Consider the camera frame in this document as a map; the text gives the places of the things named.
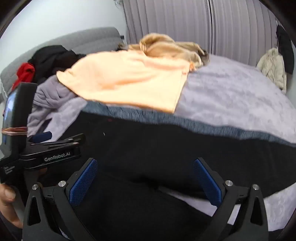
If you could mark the beige puffer jacket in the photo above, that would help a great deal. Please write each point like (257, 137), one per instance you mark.
(272, 64)

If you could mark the tan striped garment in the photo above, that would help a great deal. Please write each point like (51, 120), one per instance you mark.
(161, 45)

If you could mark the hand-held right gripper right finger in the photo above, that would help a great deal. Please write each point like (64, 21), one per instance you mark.
(207, 180)

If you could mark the red clothing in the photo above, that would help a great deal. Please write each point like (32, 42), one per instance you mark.
(24, 73)

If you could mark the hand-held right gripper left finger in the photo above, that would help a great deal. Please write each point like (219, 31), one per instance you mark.
(83, 179)

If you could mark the grey pleated curtain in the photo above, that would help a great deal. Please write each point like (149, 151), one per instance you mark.
(185, 20)

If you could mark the grey upholstered headboard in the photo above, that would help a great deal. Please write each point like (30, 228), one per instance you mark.
(87, 40)

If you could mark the black pants with patterned waistband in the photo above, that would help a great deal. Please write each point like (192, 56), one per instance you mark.
(150, 150)

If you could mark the peach cloth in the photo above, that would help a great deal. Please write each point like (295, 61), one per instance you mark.
(129, 81)

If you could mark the person's left hand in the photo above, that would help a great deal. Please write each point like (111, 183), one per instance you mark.
(8, 204)

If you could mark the black clothing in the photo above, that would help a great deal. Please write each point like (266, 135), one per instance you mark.
(55, 60)

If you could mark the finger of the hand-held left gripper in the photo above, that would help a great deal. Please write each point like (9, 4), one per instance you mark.
(41, 136)
(69, 141)

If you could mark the grey fleece blanket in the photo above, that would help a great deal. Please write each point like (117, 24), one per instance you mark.
(231, 92)

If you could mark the black hanging garment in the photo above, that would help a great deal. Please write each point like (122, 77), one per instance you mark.
(285, 48)

